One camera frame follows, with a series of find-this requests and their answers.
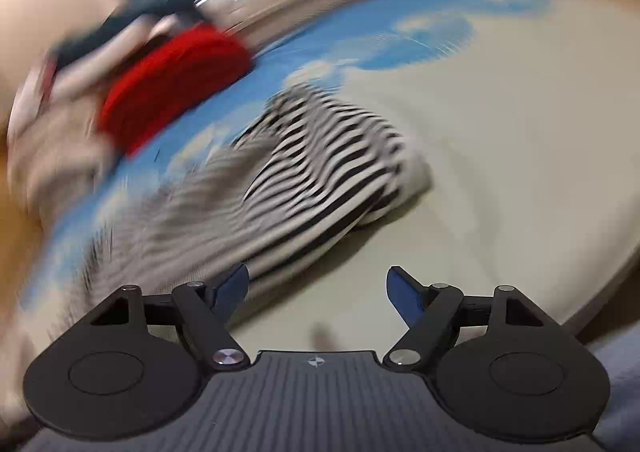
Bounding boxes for wooden bed headboard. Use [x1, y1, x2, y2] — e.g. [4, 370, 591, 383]
[0, 149, 43, 336]

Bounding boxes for cream folded blanket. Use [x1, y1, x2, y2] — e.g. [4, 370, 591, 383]
[6, 95, 126, 233]

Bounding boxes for light blue trouser knee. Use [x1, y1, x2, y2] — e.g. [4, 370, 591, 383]
[589, 325, 640, 451]

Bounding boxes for blue white patterned bedsheet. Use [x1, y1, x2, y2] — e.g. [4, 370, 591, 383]
[19, 0, 640, 358]

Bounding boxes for black white striped hooded top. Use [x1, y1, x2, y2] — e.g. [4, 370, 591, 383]
[67, 84, 431, 321]

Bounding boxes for white folded clothes stack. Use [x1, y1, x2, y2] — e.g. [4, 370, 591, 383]
[6, 14, 182, 141]

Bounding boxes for red folded blanket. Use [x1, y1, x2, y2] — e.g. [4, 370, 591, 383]
[98, 24, 253, 156]

